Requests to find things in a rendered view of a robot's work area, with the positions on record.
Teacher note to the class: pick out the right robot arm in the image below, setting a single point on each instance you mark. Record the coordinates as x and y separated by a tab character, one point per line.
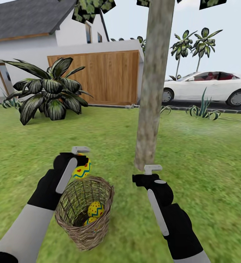
174	222

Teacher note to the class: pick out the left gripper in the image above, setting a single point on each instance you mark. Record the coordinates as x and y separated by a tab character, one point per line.
82	160

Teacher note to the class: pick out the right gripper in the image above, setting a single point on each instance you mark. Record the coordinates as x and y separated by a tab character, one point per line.
140	179

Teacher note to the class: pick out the easter egg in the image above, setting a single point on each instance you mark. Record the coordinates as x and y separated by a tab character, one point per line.
90	220
96	209
82	171

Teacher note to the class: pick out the wicker basket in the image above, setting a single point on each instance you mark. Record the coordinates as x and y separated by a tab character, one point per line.
91	235

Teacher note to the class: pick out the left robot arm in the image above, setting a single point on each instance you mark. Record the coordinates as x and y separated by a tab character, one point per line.
23	240

